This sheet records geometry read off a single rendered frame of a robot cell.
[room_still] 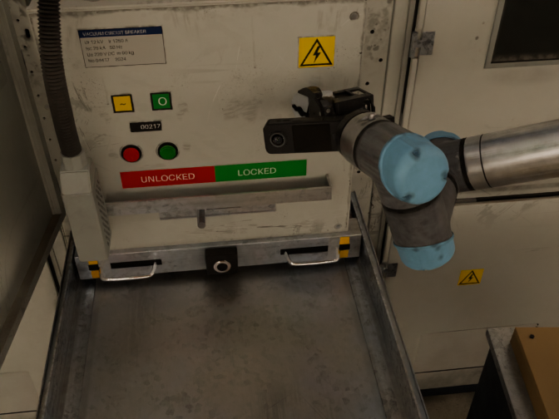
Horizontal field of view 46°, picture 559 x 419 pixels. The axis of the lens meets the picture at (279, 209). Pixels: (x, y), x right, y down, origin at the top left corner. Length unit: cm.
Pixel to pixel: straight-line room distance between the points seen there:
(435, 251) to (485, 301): 101
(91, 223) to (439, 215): 54
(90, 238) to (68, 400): 27
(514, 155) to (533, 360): 51
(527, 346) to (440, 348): 68
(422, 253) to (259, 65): 39
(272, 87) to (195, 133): 15
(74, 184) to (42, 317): 73
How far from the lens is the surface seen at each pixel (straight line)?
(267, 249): 126
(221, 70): 104
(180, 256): 126
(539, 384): 128
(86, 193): 104
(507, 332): 140
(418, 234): 84
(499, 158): 91
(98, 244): 111
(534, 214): 169
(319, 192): 115
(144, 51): 103
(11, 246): 132
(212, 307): 124
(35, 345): 181
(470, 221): 163
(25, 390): 198
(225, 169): 114
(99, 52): 104
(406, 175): 76
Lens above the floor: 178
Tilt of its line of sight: 40 degrees down
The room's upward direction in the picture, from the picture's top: straight up
